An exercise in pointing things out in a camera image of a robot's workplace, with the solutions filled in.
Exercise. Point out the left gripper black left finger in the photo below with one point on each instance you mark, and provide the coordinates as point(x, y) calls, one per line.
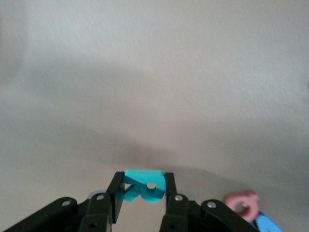
point(96, 212)

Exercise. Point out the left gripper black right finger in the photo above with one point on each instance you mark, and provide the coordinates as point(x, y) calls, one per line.
point(178, 215)

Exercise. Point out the cyan foam capital R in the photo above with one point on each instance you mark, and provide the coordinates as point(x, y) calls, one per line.
point(142, 178)

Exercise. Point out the red foam capital Q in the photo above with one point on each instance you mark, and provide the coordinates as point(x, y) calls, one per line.
point(230, 201)

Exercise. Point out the blue foam capital M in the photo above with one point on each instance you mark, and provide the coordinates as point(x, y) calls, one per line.
point(265, 222)

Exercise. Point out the brown table cover sheet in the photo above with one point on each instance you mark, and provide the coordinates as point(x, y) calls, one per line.
point(144, 72)

